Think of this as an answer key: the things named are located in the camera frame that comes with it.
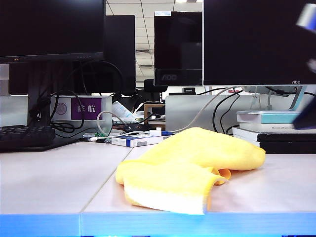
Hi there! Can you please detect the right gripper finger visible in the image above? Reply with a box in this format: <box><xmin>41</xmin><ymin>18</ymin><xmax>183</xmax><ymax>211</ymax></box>
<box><xmin>292</xmin><ymin>97</ymin><xmax>316</xmax><ymax>131</ymax></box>

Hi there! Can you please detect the yellow rag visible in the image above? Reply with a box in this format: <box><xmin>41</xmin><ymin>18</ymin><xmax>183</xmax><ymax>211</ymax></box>
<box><xmin>115</xmin><ymin>127</ymin><xmax>267</xmax><ymax>216</ymax></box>

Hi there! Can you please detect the silver monitor stand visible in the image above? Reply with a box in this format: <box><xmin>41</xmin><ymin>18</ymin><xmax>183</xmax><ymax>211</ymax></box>
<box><xmin>243</xmin><ymin>85</ymin><xmax>308</xmax><ymax>112</ymax></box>

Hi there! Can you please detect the white book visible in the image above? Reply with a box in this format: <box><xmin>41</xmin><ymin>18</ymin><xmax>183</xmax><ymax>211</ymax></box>
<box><xmin>238</xmin><ymin>122</ymin><xmax>297</xmax><ymax>134</ymax></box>

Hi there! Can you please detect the large white-framed AOC monitor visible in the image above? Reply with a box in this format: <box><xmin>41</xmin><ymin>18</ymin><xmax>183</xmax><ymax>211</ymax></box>
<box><xmin>202</xmin><ymin>0</ymin><xmax>316</xmax><ymax>86</ymax></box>

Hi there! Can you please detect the grey partition panel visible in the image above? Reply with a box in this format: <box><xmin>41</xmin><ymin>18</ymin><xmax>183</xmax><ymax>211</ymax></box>
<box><xmin>164</xmin><ymin>95</ymin><xmax>247</xmax><ymax>135</ymax></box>

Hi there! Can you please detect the black AOC monitor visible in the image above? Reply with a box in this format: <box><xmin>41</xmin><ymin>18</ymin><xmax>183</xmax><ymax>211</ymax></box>
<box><xmin>154</xmin><ymin>10</ymin><xmax>203</xmax><ymax>87</ymax></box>

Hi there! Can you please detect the black office chair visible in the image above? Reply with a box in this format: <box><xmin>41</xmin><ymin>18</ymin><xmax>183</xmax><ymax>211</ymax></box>
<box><xmin>143</xmin><ymin>78</ymin><xmax>162</xmax><ymax>101</ymax></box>

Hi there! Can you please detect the blue and white box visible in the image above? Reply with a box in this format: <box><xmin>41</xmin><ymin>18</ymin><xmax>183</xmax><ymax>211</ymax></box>
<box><xmin>111</xmin><ymin>135</ymin><xmax>171</xmax><ymax>148</ymax></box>

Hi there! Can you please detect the white paper booklet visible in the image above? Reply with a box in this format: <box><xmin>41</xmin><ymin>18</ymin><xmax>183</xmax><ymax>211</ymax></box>
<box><xmin>112</xmin><ymin>100</ymin><xmax>138</xmax><ymax>121</ymax></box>

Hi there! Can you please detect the green circuit board adapter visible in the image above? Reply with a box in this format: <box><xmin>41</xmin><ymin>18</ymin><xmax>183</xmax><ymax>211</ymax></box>
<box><xmin>82</xmin><ymin>132</ymin><xmax>112</xmax><ymax>144</ymax></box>

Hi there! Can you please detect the purple name sign holder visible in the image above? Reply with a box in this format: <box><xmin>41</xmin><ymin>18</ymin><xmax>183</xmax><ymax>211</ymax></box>
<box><xmin>50</xmin><ymin>95</ymin><xmax>113</xmax><ymax>123</ymax></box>

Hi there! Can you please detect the black monitor stand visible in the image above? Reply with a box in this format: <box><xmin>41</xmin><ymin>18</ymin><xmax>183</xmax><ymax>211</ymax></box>
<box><xmin>27</xmin><ymin>61</ymin><xmax>81</xmax><ymax>153</ymax></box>

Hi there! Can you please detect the black monitor with button row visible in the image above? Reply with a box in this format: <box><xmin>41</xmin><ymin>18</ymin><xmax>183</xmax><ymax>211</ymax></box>
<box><xmin>0</xmin><ymin>0</ymin><xmax>106</xmax><ymax>64</ymax></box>

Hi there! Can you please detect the black keyboard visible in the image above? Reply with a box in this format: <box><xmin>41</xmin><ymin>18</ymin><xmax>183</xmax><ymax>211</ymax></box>
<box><xmin>0</xmin><ymin>124</ymin><xmax>56</xmax><ymax>149</ymax></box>

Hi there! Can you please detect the frosted glass partition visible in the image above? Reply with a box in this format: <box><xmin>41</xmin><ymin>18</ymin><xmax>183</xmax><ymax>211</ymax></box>
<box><xmin>0</xmin><ymin>95</ymin><xmax>29</xmax><ymax>128</ymax></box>

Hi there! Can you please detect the black cable pair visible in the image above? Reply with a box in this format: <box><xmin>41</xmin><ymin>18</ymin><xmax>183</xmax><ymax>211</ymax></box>
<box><xmin>211</xmin><ymin>92</ymin><xmax>244</xmax><ymax>135</ymax></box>

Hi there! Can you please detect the beige cable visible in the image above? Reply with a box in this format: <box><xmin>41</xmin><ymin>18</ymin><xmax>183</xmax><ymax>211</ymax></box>
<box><xmin>170</xmin><ymin>86</ymin><xmax>237</xmax><ymax>134</ymax></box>

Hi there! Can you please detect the wooden frame box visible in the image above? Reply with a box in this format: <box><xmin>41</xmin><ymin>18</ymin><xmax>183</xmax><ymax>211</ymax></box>
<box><xmin>143</xmin><ymin>103</ymin><xmax>165</xmax><ymax>124</ymax></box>

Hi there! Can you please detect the black arched cable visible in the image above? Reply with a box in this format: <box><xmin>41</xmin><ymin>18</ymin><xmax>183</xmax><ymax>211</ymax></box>
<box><xmin>80</xmin><ymin>60</ymin><xmax>123</xmax><ymax>96</ymax></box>

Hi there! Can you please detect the white looped cable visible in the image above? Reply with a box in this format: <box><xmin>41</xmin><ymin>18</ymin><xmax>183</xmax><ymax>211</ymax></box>
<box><xmin>96</xmin><ymin>111</ymin><xmax>130</xmax><ymax>137</ymax></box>

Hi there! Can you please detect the black looped cable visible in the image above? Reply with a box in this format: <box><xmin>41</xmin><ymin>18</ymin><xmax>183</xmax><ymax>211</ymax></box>
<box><xmin>50</xmin><ymin>89</ymin><xmax>86</xmax><ymax>133</ymax></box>

